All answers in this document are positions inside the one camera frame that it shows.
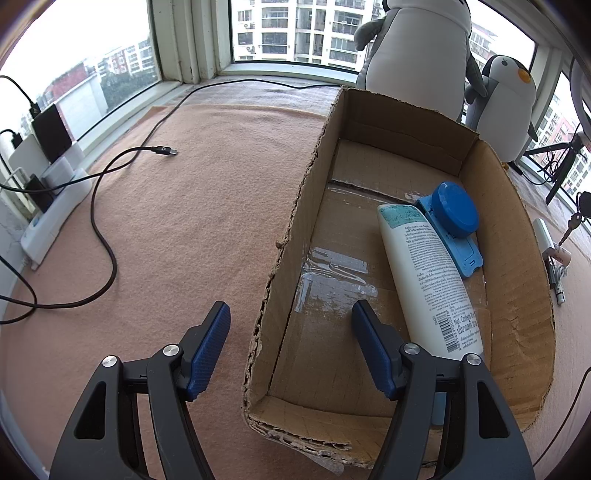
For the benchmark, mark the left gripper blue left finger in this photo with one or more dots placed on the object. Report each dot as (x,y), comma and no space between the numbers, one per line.
(201,346)

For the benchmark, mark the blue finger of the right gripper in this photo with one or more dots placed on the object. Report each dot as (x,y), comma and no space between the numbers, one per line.
(583,202)

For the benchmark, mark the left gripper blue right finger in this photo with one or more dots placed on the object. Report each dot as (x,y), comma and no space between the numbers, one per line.
(380,344)

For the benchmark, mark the keys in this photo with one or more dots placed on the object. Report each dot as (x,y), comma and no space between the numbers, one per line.
(573,223)

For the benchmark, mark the white wall charger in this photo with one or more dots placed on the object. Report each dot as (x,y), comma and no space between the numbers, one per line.
(543,236)

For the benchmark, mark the pink cogi bottle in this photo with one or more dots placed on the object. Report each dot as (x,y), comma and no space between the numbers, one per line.
(559,254)

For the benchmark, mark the white lotion tube blue cap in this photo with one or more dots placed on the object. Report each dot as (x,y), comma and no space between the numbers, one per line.
(436,306)

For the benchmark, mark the cardboard box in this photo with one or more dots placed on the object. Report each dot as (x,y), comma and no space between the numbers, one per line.
(306,383)

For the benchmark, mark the blue phone stand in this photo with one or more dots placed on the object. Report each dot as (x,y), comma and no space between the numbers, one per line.
(463,251)

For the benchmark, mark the blue round container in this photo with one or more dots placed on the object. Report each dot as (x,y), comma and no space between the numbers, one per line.
(455,210)

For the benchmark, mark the small penguin plush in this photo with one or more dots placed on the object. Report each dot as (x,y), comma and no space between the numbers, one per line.
(503,118)

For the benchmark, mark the pink felt mat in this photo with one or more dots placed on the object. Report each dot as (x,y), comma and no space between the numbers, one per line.
(167,237)

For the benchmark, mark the white power strip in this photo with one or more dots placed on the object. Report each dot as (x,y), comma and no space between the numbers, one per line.
(72,187)

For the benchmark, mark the large penguin plush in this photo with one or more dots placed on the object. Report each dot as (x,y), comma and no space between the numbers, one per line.
(421,55)

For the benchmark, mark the white power bank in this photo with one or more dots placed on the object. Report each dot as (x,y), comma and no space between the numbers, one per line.
(28,160)

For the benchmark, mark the black power bank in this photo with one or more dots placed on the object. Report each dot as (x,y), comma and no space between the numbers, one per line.
(51,133)

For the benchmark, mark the ring light on tripod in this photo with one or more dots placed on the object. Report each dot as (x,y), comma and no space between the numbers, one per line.
(561,154)

